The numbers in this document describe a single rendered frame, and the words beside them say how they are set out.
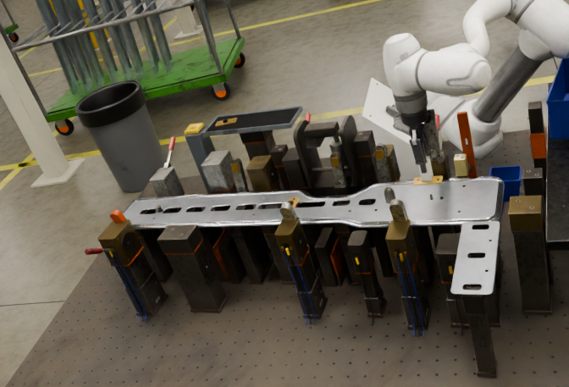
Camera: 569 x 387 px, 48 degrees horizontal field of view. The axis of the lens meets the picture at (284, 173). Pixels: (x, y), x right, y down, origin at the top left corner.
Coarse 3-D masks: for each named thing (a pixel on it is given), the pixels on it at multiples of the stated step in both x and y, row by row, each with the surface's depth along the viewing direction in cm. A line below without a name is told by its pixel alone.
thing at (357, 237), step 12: (360, 240) 187; (360, 252) 187; (372, 252) 193; (360, 264) 189; (372, 264) 192; (360, 276) 193; (372, 276) 193; (372, 288) 194; (372, 300) 197; (384, 300) 202; (372, 312) 198
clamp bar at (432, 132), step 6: (432, 114) 194; (426, 120) 193; (432, 120) 195; (426, 126) 197; (432, 126) 197; (432, 132) 197; (432, 138) 198; (438, 138) 198; (432, 144) 199; (438, 144) 198; (438, 150) 198; (438, 156) 199
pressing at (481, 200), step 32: (256, 192) 225; (288, 192) 220; (416, 192) 198; (448, 192) 193; (480, 192) 188; (160, 224) 227; (224, 224) 215; (256, 224) 210; (352, 224) 194; (384, 224) 189; (416, 224) 185; (448, 224) 181; (480, 224) 178
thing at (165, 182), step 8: (160, 168) 252; (168, 168) 250; (152, 176) 247; (160, 176) 245; (168, 176) 246; (176, 176) 250; (152, 184) 246; (160, 184) 244; (168, 184) 245; (176, 184) 250; (160, 192) 247; (168, 192) 245; (176, 192) 250; (184, 192) 254; (176, 208) 250
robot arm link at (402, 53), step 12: (396, 36) 168; (408, 36) 166; (384, 48) 168; (396, 48) 165; (408, 48) 165; (420, 48) 168; (384, 60) 170; (396, 60) 166; (408, 60) 165; (396, 72) 168; (408, 72) 165; (396, 84) 170; (408, 84) 167; (396, 96) 174; (408, 96) 172
